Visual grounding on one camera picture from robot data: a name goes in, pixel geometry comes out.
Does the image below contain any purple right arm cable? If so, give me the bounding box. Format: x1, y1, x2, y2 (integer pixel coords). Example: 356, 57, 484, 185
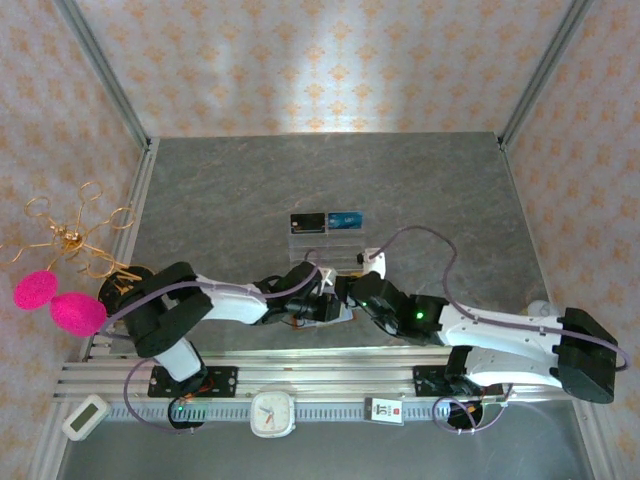
367, 225, 630, 437

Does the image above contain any gold wire ornament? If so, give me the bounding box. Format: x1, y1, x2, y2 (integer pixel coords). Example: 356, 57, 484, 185
0, 180, 139, 281

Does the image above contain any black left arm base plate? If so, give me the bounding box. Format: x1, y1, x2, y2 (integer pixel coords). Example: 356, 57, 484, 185
148, 365, 240, 400

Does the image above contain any white cup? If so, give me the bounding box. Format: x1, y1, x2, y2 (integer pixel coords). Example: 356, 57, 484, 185
524, 298, 561, 317

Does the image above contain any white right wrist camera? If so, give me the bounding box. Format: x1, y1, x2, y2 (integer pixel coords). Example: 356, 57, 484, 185
357, 247, 389, 281

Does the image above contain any blue credit card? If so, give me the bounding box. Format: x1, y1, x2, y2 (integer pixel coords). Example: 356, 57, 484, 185
327, 210, 365, 232

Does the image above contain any clear acrylic card stand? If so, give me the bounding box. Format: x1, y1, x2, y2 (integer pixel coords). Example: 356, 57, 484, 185
288, 232, 366, 274

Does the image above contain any black credit card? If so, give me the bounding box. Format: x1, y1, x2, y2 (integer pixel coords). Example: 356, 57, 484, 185
289, 212, 329, 236

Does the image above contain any pink fluffy ball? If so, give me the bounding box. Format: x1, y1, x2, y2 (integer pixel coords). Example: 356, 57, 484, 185
13, 269, 60, 312
49, 292, 109, 336

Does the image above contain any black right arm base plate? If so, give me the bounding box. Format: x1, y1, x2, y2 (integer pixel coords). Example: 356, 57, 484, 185
412, 364, 504, 399

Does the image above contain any round black gold clock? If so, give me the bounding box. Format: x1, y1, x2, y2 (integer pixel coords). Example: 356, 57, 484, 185
97, 265, 156, 316

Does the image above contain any white square analog clock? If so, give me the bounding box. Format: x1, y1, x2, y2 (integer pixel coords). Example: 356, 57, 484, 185
249, 390, 297, 439

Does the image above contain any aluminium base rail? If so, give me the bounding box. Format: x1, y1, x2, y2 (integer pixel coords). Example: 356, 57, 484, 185
52, 345, 566, 404

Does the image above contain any brown card holder wallet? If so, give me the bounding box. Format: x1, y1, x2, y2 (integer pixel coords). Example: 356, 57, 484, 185
287, 307, 364, 332

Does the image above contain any white digital timer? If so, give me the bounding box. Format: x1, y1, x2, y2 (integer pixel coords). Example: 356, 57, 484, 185
60, 393, 112, 444

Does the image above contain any black white number tag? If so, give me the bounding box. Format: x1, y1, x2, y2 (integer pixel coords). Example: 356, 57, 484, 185
363, 396, 405, 427

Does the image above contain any aluminium frame corner post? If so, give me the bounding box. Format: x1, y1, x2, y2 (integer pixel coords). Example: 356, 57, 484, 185
497, 0, 596, 151
52, 0, 154, 151

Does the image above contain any aluminium side rail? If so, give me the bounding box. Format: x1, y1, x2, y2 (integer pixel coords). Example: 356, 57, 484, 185
79, 138, 161, 361

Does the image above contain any grey slotted cable duct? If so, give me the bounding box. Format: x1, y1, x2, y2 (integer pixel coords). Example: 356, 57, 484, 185
107, 400, 481, 425

